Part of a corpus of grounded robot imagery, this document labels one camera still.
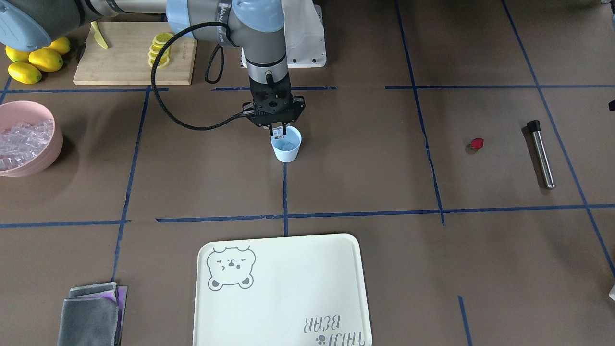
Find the lemon slices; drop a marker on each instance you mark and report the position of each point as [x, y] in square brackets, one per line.
[156, 50]

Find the wooden cutting board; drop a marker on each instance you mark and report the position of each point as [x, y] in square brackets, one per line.
[125, 61]

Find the steel muddler black tip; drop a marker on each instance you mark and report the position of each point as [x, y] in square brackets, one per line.
[534, 129]

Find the light blue plastic cup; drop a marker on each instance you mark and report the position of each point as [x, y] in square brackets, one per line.
[286, 148]

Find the pink bowl of ice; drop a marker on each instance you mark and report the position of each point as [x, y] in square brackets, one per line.
[31, 140]

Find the red strawberry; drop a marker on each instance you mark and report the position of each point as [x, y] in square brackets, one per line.
[477, 144]

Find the cream bear tray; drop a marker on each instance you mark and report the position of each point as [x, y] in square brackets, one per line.
[288, 291]

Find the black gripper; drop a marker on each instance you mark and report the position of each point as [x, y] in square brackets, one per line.
[299, 106]

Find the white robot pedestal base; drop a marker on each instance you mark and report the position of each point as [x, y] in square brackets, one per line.
[301, 21]

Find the yellow lemon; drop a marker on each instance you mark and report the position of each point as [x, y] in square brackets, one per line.
[24, 73]
[46, 60]
[61, 46]
[16, 55]

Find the grey folded cloth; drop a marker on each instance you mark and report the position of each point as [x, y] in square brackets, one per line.
[93, 315]

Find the yellow plastic knife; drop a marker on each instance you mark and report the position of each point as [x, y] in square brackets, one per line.
[98, 35]

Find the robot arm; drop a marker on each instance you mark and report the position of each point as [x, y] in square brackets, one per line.
[28, 25]

